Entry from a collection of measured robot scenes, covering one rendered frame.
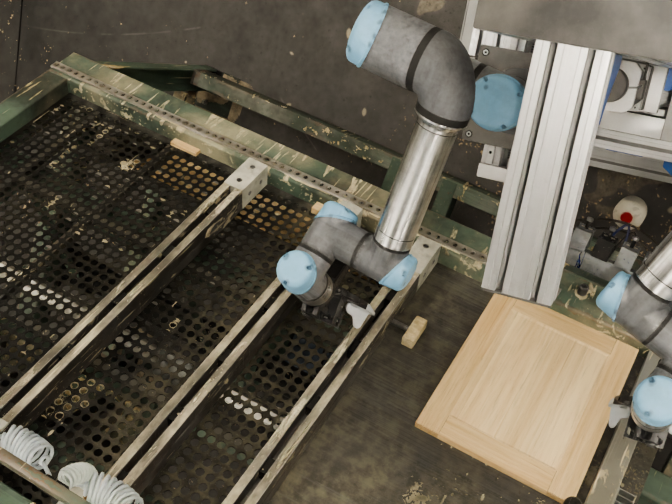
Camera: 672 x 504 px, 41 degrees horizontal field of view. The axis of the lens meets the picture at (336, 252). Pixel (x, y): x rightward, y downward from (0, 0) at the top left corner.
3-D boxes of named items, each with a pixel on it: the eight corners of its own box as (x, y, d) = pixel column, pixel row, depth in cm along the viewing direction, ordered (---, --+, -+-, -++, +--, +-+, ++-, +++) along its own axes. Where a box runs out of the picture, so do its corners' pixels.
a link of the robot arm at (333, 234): (377, 230, 178) (349, 278, 176) (330, 205, 181) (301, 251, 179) (372, 219, 170) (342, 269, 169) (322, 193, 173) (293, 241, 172)
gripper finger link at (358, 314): (366, 334, 198) (335, 320, 193) (375, 309, 199) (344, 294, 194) (375, 336, 195) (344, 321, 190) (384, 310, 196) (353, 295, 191)
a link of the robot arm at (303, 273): (322, 256, 168) (299, 295, 167) (338, 272, 178) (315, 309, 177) (288, 238, 171) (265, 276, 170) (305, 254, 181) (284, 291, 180)
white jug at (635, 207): (652, 202, 297) (648, 209, 279) (640, 229, 300) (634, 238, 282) (624, 190, 300) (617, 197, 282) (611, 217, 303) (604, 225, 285)
